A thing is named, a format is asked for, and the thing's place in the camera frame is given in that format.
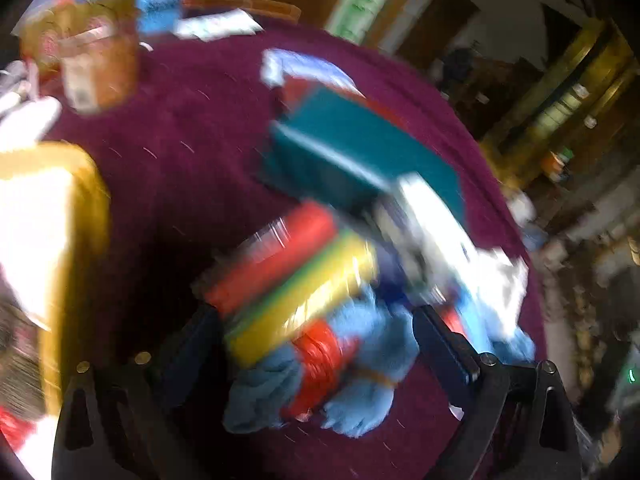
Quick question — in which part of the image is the red yellow green sponge pack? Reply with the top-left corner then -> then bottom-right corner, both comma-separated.
203,200 -> 378,368

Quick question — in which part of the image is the brown fuzzy item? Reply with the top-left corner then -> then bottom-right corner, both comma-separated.
1,300 -> 46,422

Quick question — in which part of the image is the white crumpled cloth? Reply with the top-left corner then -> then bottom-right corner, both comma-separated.
394,174 -> 528,327

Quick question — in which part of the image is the blue towel with red band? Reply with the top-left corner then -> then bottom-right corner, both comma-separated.
224,286 -> 419,439

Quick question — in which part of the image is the yellow cardboard box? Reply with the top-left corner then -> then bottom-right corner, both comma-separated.
0,141 -> 112,480

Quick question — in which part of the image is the maroon tablecloth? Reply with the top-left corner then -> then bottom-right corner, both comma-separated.
51,20 -> 525,479

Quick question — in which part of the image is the teal tissue box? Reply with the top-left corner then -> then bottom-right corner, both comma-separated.
259,88 -> 465,223

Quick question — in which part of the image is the brown snack jar red lid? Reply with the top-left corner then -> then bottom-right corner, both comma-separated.
60,3 -> 139,115

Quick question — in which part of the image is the blue white tissue packet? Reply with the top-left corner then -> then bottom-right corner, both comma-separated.
260,49 -> 361,96

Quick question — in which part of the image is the white paper sheet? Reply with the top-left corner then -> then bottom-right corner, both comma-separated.
172,9 -> 264,42

